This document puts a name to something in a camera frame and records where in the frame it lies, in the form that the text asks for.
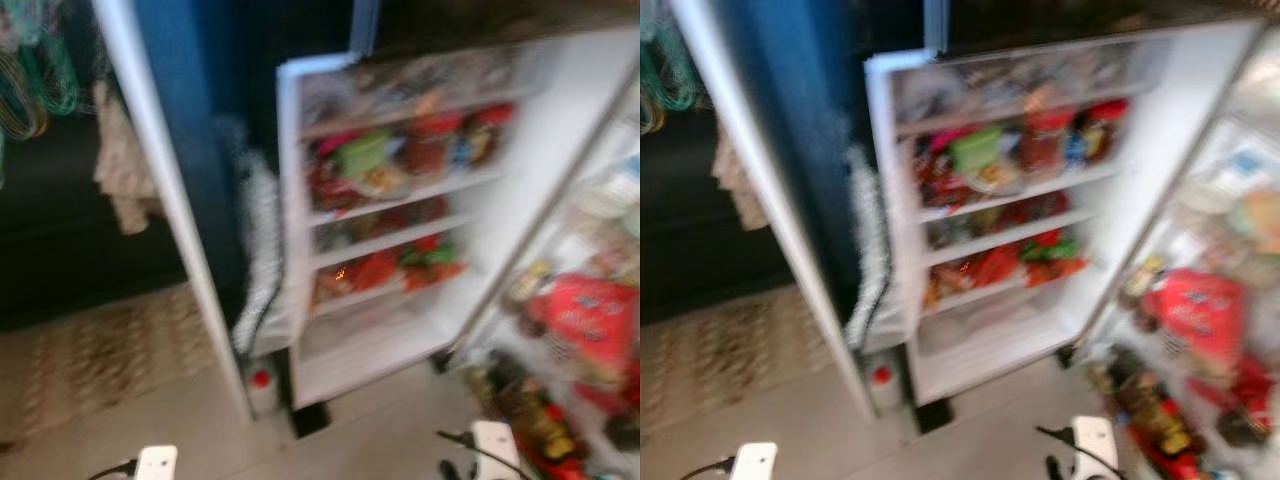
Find white fridge door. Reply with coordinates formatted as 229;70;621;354
865;18;1266;406
277;25;641;409

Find open white fridge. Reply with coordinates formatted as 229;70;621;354
1060;30;1280;480
440;80;641;480

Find dark sauce bottles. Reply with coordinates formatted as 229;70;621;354
1088;350;1201;480
480;360;591;480

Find small bottle red cap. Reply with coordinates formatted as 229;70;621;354
245;362;281;416
868;360;901;413

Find brown bottle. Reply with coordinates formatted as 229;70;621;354
503;260;553;316
1118;255;1166;306

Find large red package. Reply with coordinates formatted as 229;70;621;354
1140;268;1249;376
528;272;641;386

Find red snack packet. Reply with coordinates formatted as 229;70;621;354
960;245;1021;289
340;250;401;293

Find green and red packet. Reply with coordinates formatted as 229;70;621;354
400;235;466;291
1020;228;1086;286

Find patterned beige floor mat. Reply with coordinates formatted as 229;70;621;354
0;285;216;441
640;285;816;431

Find large red lid jar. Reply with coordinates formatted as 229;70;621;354
1020;107;1076;176
405;112;463;181

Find green food package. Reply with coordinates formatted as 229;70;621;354
948;125;1004;176
335;130;393;181

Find small red lid jar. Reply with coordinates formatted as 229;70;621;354
1078;98;1131;161
465;103;516;166

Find beige hanging cloth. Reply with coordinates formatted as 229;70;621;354
712;130;771;231
93;80;161;236

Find green hangers bundle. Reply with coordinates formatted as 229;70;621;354
0;0;81;141
640;0;701;131

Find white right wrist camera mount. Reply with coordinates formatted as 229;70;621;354
1070;415;1121;480
470;420;523;480

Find white corrugated hose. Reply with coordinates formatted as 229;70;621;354
845;145;896;351
232;150;286;356

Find blue door white frame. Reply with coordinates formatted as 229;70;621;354
92;0;256;421
668;0;876;421

